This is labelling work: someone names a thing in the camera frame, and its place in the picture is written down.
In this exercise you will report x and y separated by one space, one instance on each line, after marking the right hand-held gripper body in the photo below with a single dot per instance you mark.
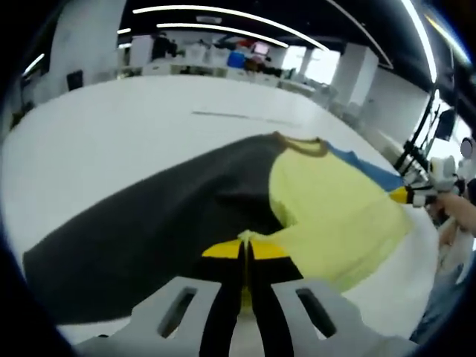
444 171

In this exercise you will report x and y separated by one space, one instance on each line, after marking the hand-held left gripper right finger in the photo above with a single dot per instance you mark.
297 320

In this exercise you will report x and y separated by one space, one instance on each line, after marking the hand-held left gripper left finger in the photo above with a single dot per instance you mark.
167 320

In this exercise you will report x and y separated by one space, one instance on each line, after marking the yellow black blue garment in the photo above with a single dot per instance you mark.
167 208

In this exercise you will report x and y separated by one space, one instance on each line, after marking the person's right hand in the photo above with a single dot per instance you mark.
450 208

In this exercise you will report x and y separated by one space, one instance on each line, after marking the black stand pole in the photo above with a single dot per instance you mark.
418 141

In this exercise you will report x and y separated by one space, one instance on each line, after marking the black monitor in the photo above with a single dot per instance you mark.
446 124

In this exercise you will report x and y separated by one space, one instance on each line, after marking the person's white shirt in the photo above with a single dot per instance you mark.
440 312

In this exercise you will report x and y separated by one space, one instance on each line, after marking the narrow white pillar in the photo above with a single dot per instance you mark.
357 74

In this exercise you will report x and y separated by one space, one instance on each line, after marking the short ceiling light strip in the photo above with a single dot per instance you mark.
422 37

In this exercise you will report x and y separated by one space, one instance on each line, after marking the blue storage bin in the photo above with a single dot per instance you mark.
236 59

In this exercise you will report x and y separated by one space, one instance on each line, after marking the white cabinet row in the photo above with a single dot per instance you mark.
208 72

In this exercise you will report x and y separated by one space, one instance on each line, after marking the shorter ceiling light strip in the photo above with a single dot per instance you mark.
223 29

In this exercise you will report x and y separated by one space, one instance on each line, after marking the long ceiling light strip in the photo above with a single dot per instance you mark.
230 16

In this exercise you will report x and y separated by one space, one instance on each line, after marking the black bin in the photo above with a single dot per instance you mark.
74 79

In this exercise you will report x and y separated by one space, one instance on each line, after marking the wide white pillar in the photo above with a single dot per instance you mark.
89 41

